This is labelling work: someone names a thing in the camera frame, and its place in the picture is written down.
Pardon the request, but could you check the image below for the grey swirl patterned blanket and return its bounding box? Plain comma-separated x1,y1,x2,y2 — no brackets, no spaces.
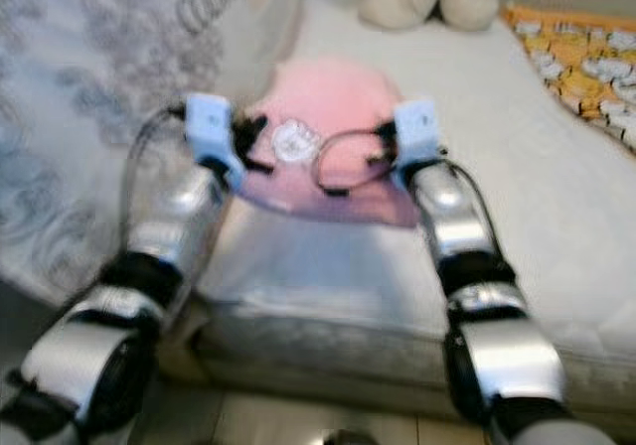
0,0,304,307

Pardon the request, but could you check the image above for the pink cat print pillow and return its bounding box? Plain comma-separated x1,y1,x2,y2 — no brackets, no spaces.
234,56,420,229

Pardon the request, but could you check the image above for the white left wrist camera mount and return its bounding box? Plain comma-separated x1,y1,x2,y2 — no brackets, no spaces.
184,94,239,190

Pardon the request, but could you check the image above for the beige plush toy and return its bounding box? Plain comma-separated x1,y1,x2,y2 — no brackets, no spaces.
358,0,501,32

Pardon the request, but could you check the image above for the yellow cartoon print quilt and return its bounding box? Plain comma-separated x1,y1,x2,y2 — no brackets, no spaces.
502,1,636,153

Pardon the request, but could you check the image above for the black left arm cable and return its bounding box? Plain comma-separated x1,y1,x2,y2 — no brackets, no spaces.
124,107,190,252

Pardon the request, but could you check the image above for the white quilted mattress pad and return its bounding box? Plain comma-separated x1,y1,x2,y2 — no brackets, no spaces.
194,0,636,362

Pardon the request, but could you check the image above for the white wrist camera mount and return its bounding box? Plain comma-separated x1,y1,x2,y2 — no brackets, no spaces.
184,94,239,190
393,95,443,183

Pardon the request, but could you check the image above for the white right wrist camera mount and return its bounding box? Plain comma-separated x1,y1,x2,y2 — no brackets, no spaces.
393,95,443,183

